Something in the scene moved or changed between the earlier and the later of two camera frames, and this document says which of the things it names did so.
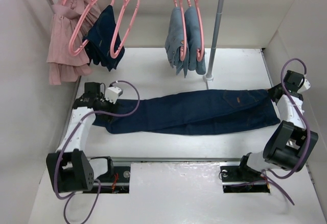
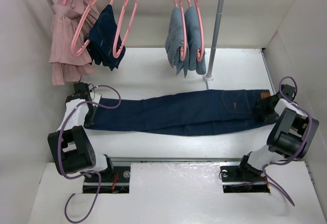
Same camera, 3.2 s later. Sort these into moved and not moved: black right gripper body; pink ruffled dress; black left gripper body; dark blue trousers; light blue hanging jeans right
Moved: black right gripper body; black left gripper body
Not moved: pink ruffled dress; dark blue trousers; light blue hanging jeans right
